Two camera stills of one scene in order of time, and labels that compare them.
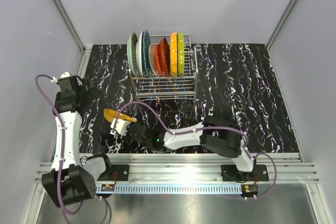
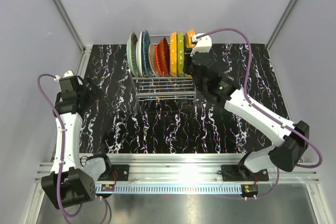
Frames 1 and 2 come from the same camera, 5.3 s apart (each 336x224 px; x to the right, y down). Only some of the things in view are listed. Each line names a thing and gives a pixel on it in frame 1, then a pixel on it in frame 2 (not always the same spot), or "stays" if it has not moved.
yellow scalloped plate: (173, 54) stays
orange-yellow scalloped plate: (110, 114) -> (187, 39)
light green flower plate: (132, 52) stays
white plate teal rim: (139, 54) stays
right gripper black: (127, 134) -> (187, 60)
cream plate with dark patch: (152, 59) stays
